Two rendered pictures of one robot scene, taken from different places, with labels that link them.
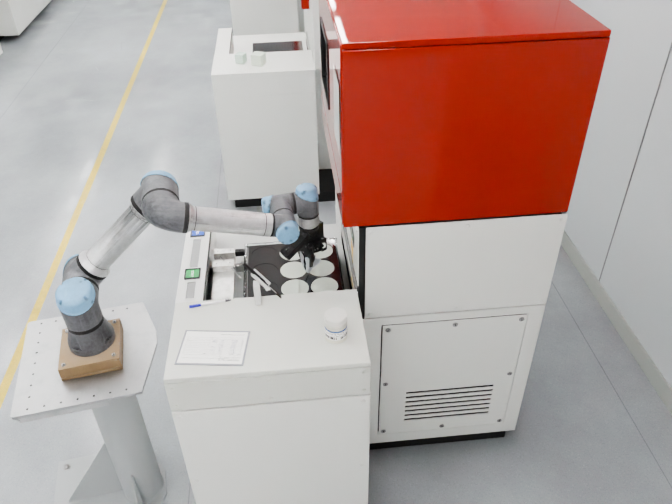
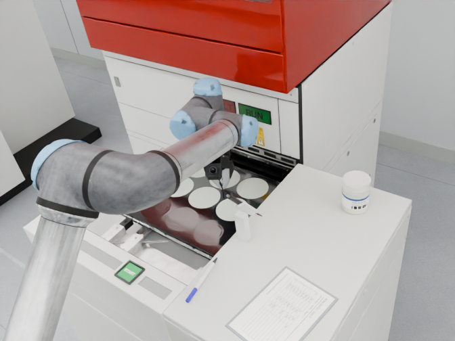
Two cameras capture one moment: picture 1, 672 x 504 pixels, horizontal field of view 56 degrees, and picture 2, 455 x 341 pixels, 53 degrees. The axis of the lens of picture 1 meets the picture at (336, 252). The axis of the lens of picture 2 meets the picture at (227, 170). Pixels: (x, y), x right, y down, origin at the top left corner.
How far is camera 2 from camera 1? 1.42 m
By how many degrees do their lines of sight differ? 34
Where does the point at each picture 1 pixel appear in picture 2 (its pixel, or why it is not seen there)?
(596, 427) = (391, 187)
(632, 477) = (441, 198)
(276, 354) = (342, 262)
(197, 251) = (95, 250)
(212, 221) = (193, 157)
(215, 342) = (275, 306)
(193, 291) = (159, 286)
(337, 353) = (380, 216)
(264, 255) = (156, 207)
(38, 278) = not seen: outside the picture
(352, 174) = (290, 18)
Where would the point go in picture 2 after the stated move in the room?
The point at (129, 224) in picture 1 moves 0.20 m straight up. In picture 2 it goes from (66, 245) to (23, 158)
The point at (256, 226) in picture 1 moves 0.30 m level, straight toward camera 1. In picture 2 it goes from (226, 139) to (356, 173)
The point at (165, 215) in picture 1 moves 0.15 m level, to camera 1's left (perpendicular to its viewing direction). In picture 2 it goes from (149, 180) to (78, 231)
